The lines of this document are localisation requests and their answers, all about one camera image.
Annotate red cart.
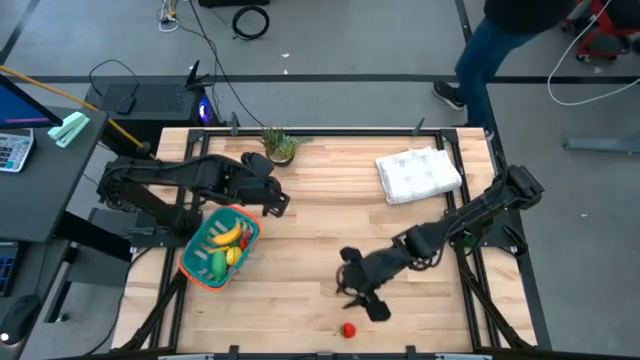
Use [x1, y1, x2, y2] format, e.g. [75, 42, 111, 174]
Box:
[562, 0, 640, 64]

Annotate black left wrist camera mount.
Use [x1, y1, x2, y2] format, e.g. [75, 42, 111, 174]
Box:
[267, 191, 292, 218]

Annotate black computer tower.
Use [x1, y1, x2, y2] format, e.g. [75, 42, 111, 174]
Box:
[83, 81, 221, 157]

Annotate grey desk calculator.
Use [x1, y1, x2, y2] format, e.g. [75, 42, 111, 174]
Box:
[0, 128, 35, 174]

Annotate potted succulent plant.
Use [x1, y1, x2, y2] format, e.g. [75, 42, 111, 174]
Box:
[259, 126, 315, 168]

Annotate yellow pole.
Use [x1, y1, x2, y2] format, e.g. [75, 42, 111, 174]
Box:
[0, 64, 151, 156]

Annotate large yellow toy banana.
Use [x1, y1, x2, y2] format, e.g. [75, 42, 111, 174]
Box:
[211, 222, 244, 247]

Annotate white floor cables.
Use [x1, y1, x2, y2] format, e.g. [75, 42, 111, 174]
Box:
[158, 0, 181, 34]

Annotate black cable coil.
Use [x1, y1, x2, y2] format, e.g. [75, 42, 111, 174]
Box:
[231, 4, 271, 41]

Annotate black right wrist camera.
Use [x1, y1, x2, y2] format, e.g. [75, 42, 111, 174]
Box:
[339, 245, 365, 265]

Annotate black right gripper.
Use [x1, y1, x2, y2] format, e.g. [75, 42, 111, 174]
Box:
[339, 244, 414, 322]

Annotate black side desk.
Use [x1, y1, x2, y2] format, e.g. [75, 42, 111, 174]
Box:
[0, 105, 135, 360]

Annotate blue screen monitor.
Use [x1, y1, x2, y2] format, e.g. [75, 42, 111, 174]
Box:
[0, 74, 64, 130]

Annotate mint green stapler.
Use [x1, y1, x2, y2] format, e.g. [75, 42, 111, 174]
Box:
[47, 111, 91, 149]

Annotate green toy cucumber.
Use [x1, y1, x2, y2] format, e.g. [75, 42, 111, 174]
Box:
[210, 249, 229, 282]

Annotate black keyboard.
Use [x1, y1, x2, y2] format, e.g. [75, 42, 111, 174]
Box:
[0, 242, 20, 299]

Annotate white folded towel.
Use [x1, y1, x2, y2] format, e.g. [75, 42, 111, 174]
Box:
[374, 146, 464, 206]

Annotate black computer mouse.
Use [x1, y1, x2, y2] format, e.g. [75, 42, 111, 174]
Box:
[0, 293, 42, 346]

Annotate black computer antennas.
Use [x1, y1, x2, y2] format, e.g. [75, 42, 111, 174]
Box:
[184, 59, 212, 92]

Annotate black floor box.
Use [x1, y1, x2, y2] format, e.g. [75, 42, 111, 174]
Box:
[198, 0, 271, 8]

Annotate teal basket orange rim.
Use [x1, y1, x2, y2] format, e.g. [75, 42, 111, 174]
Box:
[178, 204, 264, 293]

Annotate person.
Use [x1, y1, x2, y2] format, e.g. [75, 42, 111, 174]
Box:
[432, 0, 576, 129]

